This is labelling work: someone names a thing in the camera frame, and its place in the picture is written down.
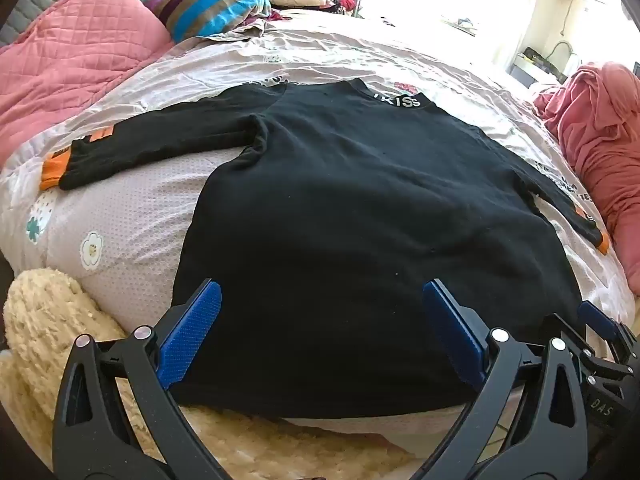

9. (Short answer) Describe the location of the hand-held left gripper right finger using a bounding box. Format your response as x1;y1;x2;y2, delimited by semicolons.
421;279;588;480

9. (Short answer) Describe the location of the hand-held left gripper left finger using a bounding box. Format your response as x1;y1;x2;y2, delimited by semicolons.
51;278;231;480

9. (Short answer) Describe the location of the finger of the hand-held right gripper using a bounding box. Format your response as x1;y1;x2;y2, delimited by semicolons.
577;301;638;356
542;312;596;361

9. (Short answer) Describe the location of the black sweater with orange cuffs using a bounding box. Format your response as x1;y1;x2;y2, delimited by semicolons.
60;77;608;418

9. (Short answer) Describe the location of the printed strawberry bear blanket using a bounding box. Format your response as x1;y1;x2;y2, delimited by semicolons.
0;7;638;451

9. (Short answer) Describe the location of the cream fluffy fabric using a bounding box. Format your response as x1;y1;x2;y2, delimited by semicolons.
0;267;416;480

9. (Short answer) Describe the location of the pink crumpled blanket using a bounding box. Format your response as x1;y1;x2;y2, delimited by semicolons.
532;61;640;296

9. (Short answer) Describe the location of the white desk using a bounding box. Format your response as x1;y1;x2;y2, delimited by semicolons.
510;47;568;86

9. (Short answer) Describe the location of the pink quilted pillow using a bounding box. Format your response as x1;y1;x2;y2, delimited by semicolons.
0;0;173;171

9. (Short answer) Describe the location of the red patterned cloth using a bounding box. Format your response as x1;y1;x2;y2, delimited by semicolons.
239;7;293;32

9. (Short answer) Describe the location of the striped blue purple pillow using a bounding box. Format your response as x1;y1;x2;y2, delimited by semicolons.
144;0;273;43

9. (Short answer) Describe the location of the grey curved cable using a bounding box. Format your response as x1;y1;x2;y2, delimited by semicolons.
549;39;577;63

